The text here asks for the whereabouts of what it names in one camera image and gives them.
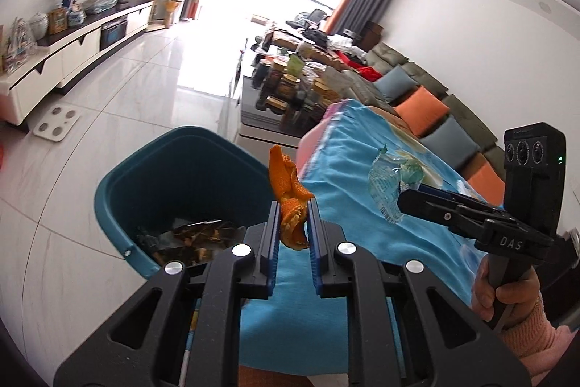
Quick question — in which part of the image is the grey-blue cushion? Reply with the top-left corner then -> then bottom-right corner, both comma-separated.
419,116 -> 481,170
374,65 -> 420,104

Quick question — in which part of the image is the blue printed blanket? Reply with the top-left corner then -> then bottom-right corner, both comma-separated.
188,99 -> 512,387

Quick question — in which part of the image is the orange cushion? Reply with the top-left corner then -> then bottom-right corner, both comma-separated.
393,86 -> 450,137
464,162 -> 507,205

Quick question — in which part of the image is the wooden picture frame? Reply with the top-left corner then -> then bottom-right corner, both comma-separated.
47,7 -> 69,35

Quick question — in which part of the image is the white tv cabinet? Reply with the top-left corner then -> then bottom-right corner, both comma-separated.
0,0 -> 155,127

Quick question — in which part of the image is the model sailing ship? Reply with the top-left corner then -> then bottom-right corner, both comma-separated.
2,17 -> 37,73

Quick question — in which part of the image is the white bathroom scale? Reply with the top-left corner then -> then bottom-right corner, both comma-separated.
33,105 -> 81,139

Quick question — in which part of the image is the white ceramic jar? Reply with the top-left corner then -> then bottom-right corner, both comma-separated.
29,12 -> 50,39

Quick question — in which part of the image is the blue and white jar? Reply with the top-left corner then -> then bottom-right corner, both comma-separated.
68,4 -> 87,28

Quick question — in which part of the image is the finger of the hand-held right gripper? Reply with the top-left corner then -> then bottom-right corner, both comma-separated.
419,183 -> 505,213
397,186 -> 489,245

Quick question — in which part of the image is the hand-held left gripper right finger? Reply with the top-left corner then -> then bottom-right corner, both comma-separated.
308,201 -> 533,387

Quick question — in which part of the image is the large orange peel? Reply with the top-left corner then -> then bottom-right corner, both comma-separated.
269,145 -> 316,252

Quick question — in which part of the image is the clear plastic bag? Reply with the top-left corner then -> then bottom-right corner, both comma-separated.
84,0 -> 120,15

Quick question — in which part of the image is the wooden tea table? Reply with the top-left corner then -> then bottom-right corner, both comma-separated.
263,24 -> 354,66

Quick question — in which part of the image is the person's right forearm pink sleeve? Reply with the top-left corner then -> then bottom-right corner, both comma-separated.
498,292 -> 580,372

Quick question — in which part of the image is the group of jars on table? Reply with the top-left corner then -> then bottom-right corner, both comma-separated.
238,56 -> 336,139

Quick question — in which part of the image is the green sofa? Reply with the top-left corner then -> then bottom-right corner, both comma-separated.
335,42 -> 509,188

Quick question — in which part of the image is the person's right hand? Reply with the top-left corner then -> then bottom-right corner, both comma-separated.
470,253 -> 542,324

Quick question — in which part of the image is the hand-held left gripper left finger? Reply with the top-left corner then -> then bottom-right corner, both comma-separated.
53,201 -> 282,387

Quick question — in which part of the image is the teal trash bin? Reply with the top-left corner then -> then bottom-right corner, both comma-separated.
94,126 -> 275,279

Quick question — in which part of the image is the black office chair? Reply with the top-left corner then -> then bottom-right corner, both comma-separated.
285,8 -> 328,30

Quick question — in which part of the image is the clear plastic wrapper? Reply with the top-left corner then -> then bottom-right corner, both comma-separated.
368,143 -> 424,225

